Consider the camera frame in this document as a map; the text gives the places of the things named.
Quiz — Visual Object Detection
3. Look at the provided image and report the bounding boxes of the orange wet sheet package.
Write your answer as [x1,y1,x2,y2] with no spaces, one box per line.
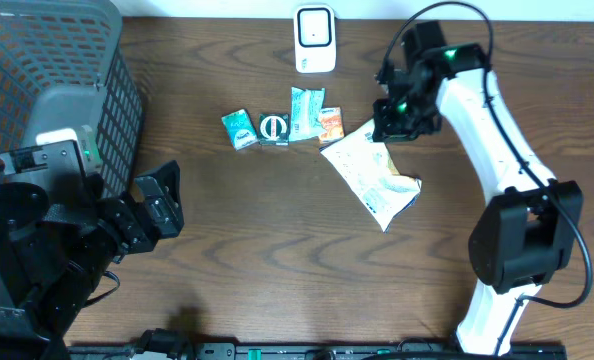
[320,119,422,232]

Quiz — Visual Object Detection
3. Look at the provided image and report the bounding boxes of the small orange tissue pack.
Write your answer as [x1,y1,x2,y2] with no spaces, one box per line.
[318,107,345,144]

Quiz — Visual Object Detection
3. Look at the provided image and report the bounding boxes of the small teal tissue pack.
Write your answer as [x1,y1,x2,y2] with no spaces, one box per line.
[221,109,258,151]

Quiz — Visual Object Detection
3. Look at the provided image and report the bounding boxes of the green Kleenex tissue pack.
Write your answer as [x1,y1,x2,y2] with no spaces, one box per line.
[289,87,325,142]

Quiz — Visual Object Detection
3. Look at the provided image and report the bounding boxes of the dark green scrub pad pack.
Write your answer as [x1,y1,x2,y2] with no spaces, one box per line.
[258,114,290,146]

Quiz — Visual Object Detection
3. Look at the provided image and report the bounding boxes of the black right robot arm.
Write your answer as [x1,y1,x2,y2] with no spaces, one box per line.
[373,21,589,356]

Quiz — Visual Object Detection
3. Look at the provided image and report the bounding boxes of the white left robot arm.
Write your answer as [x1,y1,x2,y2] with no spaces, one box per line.
[0,161,184,359]

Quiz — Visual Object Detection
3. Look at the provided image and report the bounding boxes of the dark grey plastic mesh basket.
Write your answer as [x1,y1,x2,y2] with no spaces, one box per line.
[0,0,144,196]

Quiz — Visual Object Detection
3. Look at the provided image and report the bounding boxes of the black cable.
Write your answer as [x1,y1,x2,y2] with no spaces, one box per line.
[381,0,594,310]

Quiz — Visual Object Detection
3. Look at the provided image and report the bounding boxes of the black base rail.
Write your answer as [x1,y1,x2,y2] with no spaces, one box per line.
[66,341,568,360]

